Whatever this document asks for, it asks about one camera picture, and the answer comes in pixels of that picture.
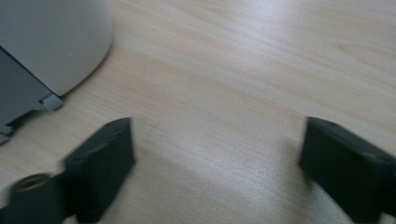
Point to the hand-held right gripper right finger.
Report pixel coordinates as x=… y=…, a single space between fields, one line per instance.
x=345 y=171

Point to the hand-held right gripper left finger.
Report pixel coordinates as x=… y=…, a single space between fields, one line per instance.
x=99 y=168

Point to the beige plastic appliance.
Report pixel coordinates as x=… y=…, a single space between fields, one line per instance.
x=53 y=43

